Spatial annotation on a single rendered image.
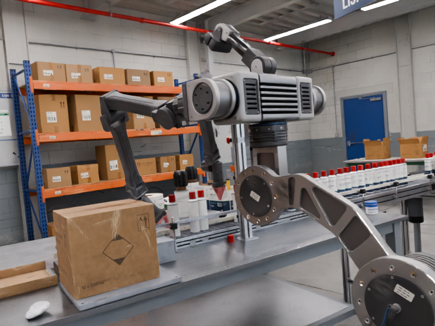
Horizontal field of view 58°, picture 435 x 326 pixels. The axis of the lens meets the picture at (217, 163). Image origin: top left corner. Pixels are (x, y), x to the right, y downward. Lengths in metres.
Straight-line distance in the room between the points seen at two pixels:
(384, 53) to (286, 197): 8.75
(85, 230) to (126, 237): 0.14
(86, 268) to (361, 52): 9.24
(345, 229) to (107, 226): 0.76
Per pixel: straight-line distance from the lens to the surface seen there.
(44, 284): 1.67
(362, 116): 9.94
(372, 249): 1.13
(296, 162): 10.13
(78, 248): 1.38
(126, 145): 1.70
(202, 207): 1.99
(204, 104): 1.16
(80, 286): 1.41
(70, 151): 6.37
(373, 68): 9.94
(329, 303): 2.81
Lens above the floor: 1.32
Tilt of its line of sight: 3 degrees down
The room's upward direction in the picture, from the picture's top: 5 degrees counter-clockwise
